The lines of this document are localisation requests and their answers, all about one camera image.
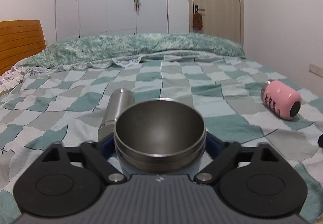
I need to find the stainless steel tall cup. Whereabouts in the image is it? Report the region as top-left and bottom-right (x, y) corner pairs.
(98, 88), (135, 141)

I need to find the brown plush on handle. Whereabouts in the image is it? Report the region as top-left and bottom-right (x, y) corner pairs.
(192, 13), (203, 31)

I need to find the green floral duvet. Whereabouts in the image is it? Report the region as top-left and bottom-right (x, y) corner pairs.
(19, 33), (245, 71)

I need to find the wooden headboard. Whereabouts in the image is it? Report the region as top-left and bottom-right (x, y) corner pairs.
(0, 20), (46, 74)

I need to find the wall power socket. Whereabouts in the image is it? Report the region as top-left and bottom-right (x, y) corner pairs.
(309, 63), (323, 78)

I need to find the pink cup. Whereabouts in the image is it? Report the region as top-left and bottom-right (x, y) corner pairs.
(261, 80), (302, 120)

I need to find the checkered green bed sheet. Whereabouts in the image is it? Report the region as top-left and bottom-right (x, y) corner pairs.
(1, 56), (322, 223)

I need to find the purple floral pillow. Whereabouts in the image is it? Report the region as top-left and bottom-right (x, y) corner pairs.
(0, 68), (24, 95)

